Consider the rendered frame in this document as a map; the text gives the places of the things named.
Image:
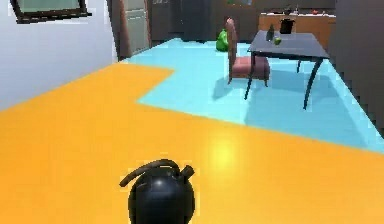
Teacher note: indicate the black framed wall picture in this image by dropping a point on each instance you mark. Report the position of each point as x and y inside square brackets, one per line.
[50, 15]

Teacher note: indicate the brown kitchen counter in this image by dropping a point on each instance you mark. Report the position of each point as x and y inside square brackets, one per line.
[316, 28]

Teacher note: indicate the black round kettle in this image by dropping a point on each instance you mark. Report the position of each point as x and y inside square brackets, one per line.
[161, 196]

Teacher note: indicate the green bag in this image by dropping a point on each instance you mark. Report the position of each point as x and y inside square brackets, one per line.
[221, 42]

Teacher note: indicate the red upholstered chair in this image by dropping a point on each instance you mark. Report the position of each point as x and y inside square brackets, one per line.
[248, 66]

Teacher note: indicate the green apple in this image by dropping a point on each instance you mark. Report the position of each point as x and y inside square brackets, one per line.
[277, 41]

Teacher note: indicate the dark green bottle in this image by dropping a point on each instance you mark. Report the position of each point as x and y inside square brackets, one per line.
[270, 33]

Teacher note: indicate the dark grey dining table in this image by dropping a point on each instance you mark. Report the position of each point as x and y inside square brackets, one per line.
[290, 46]

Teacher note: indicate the dark tall fridge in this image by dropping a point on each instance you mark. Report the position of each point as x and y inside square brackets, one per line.
[196, 20]

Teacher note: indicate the black pot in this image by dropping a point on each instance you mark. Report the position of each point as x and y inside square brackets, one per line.
[287, 26]

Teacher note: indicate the grey room door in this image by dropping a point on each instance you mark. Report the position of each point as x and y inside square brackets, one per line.
[137, 26]

